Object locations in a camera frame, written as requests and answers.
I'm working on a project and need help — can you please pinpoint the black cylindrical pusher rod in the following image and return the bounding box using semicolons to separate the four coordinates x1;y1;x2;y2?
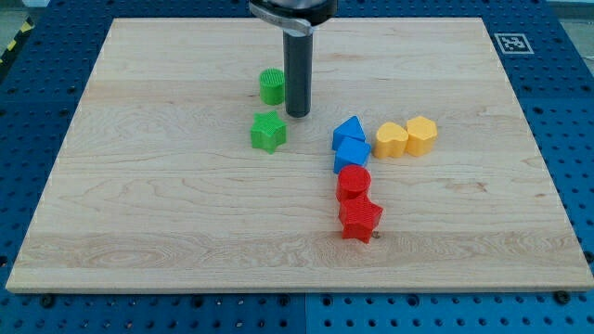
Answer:
283;32;313;118

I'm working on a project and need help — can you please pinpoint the green star block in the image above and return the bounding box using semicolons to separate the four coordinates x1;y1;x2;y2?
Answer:
250;109;287;154

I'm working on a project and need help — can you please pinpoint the red star block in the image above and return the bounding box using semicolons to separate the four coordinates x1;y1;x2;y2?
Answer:
339;195;383;243

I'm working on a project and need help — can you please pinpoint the green cylinder block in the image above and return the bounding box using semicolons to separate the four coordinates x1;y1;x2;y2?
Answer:
259;68;285;105

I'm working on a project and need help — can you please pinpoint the blue triangle block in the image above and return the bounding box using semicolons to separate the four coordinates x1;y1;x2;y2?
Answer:
331;116;366;150

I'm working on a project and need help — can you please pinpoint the blue cube block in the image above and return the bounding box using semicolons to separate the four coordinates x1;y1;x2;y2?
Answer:
333;137;371;174

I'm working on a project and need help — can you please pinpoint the yellow heart block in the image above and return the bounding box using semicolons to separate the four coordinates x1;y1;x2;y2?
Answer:
372;122;408;159

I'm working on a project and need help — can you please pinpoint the red cylinder block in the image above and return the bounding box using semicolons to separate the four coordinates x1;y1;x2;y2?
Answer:
335;164;371;202

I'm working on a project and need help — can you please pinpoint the yellow hexagon block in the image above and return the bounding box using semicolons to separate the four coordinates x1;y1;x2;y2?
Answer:
406;116;438;157

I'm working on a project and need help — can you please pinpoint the wooden board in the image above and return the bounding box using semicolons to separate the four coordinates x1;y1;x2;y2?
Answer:
6;18;593;294

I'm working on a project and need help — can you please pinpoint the white fiducial marker tag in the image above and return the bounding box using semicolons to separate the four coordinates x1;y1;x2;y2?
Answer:
494;32;534;55

